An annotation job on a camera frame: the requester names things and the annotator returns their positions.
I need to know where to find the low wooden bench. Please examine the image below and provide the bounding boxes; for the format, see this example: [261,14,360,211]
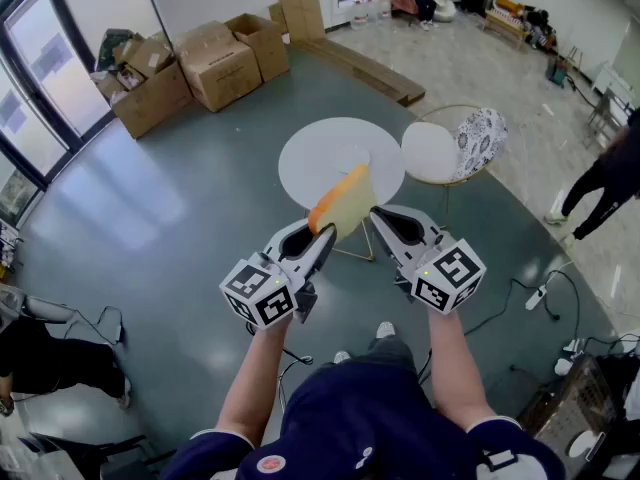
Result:
[482,10,531,49]

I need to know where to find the white round table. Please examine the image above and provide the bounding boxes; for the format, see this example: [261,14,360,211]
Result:
[278,116,405,264]

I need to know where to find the patterned chair with gold frame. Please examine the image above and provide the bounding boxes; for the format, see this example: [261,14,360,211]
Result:
[401,104,509,214]

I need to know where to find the taped cardboard box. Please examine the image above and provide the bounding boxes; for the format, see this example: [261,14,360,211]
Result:
[174,20,263,113]

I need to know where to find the black framed glass door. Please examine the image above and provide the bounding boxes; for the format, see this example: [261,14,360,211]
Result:
[0,0,117,229]

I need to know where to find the small cluttered cardboard box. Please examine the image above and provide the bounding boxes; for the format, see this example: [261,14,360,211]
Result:
[112,32,174,79]

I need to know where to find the white power strip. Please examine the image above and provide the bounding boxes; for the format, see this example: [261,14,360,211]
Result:
[524,285,547,312]

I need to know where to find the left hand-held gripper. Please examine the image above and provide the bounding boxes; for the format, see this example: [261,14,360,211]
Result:
[219,217,338,330]

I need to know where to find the woven brown crate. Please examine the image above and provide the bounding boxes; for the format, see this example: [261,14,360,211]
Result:
[517,352,621,469]

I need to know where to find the white metal rack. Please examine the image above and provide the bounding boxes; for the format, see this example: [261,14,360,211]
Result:
[584,60,640,139]

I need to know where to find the green machine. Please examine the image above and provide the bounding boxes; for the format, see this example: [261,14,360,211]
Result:
[547,55,569,87]

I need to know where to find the person's left forearm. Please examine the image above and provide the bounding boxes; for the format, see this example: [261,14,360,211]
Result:
[215,312,294,447]

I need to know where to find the person's grey trousers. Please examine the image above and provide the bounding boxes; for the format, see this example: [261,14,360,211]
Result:
[319,335,417,375]

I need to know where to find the person's right forearm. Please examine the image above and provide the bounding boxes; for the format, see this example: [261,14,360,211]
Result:
[428,310,496,432]

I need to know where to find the dark green bag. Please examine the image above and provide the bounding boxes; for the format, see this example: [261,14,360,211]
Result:
[97,27,134,72]

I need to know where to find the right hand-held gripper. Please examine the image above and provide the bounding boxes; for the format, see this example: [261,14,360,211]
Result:
[368,205,487,315]

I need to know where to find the black cable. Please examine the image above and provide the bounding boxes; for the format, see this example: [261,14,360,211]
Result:
[464,270,581,337]

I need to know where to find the person's navy shirt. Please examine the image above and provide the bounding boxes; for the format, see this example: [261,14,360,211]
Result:
[159,357,566,480]

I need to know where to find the open-top cardboard box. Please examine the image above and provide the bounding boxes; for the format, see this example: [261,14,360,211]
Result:
[224,12,290,83]

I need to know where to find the large cardboard box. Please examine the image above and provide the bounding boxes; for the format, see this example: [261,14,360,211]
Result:
[110,60,194,140]

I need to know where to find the flat cardboard sheet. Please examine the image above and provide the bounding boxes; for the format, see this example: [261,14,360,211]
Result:
[276,0,326,43]

